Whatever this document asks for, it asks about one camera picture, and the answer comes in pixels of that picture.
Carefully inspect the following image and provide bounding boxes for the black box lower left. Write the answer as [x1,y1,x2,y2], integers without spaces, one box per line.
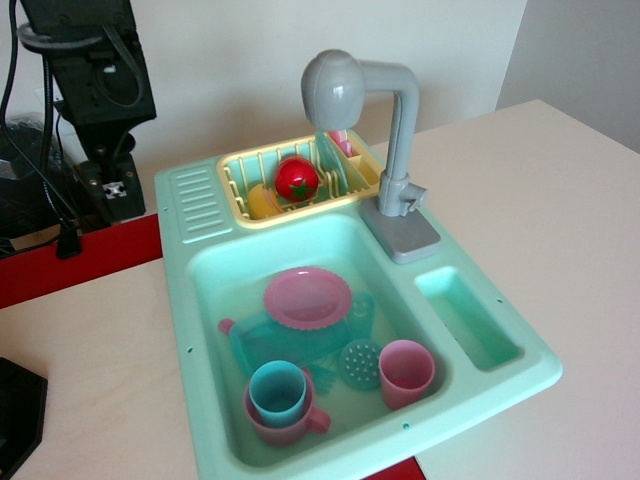
[1,358,48,479]

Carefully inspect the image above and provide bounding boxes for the pink toy mug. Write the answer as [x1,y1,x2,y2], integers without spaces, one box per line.
[243,372,331,447]

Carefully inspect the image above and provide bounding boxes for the black plug on table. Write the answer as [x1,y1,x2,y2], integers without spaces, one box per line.
[56,228,82,260]

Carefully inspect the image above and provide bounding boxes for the teal slotted spoon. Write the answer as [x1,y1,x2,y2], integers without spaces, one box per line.
[339,339,381,391]

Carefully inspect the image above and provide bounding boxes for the teal smiley spatula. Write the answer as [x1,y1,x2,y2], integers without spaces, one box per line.
[346,292,376,339]

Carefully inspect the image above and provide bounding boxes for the black cable bundle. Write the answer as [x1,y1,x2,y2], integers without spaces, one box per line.
[0,0,84,251]

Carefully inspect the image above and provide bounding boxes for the teal plate in rack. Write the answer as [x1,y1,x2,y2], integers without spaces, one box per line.
[315,130,348,196]

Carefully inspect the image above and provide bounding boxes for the grey toy faucet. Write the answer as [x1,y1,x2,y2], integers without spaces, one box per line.
[301,50,441,264]

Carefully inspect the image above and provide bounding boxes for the pink scalloped plate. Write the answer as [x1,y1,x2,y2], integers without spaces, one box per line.
[263,267,353,330]

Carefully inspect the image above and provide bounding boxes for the mint green toy sink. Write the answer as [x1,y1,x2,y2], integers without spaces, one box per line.
[155,156,562,479]

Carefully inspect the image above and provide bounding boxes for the yellow dish rack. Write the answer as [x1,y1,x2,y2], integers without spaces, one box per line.
[217,131,382,229]

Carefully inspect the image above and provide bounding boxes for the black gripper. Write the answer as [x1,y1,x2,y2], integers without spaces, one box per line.
[18,23,156,223]

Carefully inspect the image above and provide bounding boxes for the teal toy tray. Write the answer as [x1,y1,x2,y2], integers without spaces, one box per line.
[218,312,355,376]

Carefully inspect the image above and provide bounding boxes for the pink toy cup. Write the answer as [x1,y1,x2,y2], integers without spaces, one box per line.
[379,339,436,410]

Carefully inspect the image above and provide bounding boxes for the red toy tomato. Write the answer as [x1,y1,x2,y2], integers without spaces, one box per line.
[274,156,320,203]

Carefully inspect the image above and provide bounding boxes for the teal toy fork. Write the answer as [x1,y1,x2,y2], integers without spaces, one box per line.
[303,356,340,396]

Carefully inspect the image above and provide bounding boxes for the blue toy cup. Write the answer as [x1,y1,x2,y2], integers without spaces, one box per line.
[248,360,307,429]

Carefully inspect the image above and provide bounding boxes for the orange toy plate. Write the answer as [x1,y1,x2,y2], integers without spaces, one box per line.
[248,183,283,220]

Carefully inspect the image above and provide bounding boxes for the pink white toy utensils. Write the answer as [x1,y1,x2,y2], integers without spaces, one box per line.
[327,130,357,157]

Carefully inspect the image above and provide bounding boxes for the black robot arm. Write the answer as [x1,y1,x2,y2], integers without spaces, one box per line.
[18,1,156,223]

